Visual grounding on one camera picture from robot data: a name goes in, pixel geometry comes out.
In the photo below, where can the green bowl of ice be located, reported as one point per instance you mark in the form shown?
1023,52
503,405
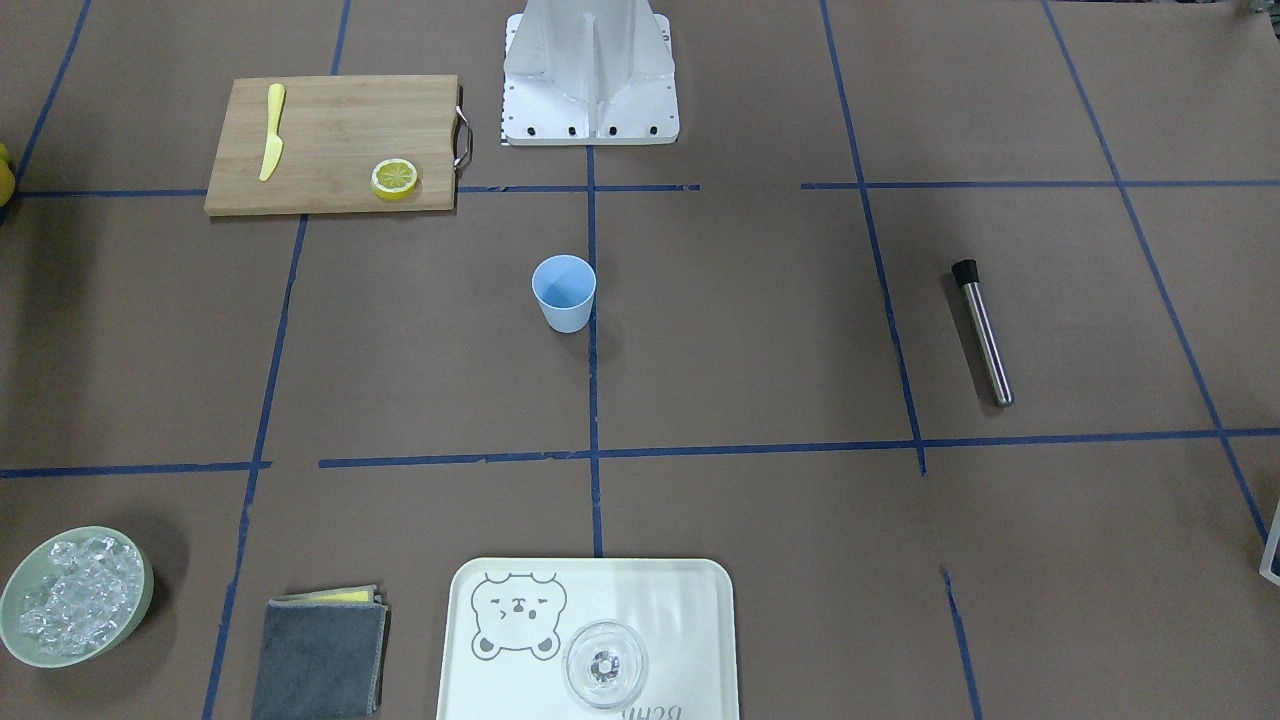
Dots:
76,597

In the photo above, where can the folded grey cloth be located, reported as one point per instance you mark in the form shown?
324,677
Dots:
321,655

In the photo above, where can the light blue plastic cup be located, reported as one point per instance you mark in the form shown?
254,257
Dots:
564,286

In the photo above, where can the clear wine glass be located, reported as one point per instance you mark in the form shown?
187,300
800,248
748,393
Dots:
606,666

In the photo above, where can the steel muddler black cap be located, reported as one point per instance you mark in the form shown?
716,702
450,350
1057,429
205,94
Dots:
966,276

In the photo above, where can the white box at edge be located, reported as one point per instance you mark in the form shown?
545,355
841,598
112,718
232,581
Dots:
1268,561

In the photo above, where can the wooden cutting board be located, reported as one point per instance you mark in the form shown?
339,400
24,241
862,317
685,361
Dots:
335,130

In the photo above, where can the lemon slice stack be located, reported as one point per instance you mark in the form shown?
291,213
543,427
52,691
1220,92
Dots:
394,179

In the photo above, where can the yellow plastic knife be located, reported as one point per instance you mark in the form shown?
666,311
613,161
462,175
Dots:
274,144

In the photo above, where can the whole yellow lemon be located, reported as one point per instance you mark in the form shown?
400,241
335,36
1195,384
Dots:
8,181

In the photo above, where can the cream bear tray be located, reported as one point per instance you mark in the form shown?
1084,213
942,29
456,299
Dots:
509,621

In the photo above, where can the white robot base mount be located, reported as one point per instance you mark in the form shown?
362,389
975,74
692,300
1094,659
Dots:
579,73

